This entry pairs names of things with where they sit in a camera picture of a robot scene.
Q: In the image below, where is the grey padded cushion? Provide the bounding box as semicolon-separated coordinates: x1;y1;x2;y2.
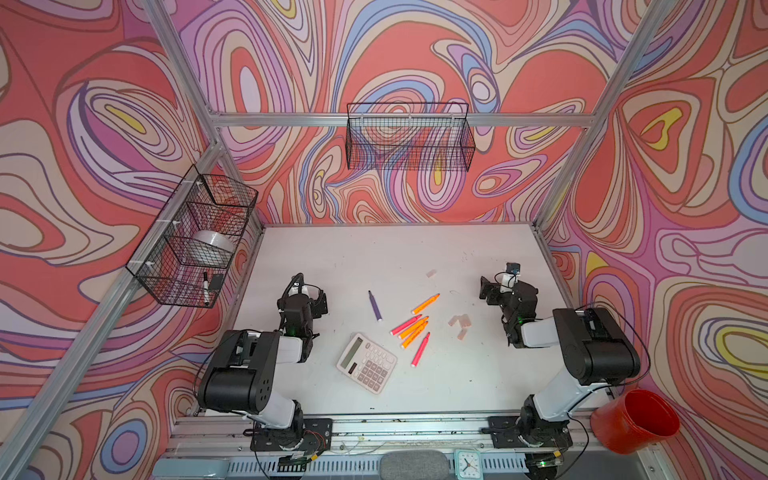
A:
379;450;450;480

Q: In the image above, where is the pink pen left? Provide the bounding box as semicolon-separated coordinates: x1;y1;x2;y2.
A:
390;314;422;336

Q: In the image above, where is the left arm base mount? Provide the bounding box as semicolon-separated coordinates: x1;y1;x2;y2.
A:
243;417;333;455

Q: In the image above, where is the black marker in basket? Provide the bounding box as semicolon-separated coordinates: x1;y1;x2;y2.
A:
202;271;211;307

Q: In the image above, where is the silver tape roll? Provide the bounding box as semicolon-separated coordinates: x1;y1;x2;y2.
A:
187;230;235;267

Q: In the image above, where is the pink calculator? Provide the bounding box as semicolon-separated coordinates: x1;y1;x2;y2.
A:
336;333;397;395

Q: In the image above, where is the black wire basket left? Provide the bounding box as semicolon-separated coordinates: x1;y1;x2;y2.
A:
126;166;258;308

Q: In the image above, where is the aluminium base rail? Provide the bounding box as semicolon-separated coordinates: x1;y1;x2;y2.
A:
164;413;601;460

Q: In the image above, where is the purple pen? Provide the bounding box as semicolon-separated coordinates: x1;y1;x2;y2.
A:
368;290;383;322

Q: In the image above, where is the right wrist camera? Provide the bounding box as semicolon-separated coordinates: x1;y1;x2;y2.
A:
500;262;521;290

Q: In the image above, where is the orange pen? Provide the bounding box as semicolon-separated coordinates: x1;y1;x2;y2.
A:
411;294;440;315
399;317;428;340
401;322;428;349

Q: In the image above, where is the black wire basket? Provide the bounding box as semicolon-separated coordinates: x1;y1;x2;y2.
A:
345;101;476;172
126;166;258;308

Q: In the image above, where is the pink pen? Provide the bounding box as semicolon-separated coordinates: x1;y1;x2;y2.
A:
390;314;422;336
411;332;431;368

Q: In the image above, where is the small white clock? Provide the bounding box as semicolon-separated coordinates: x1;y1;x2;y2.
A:
453;450;484;480

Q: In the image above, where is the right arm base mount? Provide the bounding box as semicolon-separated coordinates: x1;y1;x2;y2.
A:
480;415;573;450

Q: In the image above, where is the black wire basket back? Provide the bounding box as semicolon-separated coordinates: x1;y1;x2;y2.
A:
345;101;476;172

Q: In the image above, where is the red plastic cup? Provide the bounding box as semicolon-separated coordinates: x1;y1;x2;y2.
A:
590;389;681;455

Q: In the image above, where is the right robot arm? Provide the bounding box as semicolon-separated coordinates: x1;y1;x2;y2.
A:
479;273;641;443

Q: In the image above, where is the pink pen lower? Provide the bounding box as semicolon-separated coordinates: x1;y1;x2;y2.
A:
411;332;431;368

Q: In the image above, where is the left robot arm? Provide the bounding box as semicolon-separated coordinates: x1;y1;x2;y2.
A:
196;288;328;435

